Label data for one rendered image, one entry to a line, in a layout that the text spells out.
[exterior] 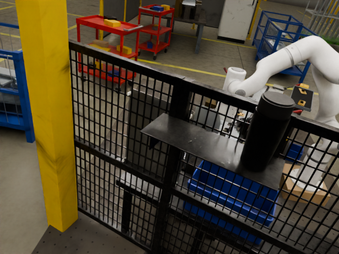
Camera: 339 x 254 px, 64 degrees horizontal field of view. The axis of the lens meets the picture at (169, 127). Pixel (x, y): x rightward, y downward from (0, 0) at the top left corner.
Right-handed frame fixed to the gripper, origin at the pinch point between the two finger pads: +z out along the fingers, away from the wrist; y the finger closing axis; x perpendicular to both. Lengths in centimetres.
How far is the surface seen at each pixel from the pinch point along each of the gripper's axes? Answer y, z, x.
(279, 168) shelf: -28, -31, 62
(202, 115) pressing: 3.8, -17.5, 26.7
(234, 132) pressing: -4.8, 12.0, -20.5
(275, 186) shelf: -28, -31, 69
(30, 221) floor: 110, 112, 41
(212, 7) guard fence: 258, 42, -724
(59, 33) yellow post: 43, -46, 62
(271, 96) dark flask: -20, -49, 65
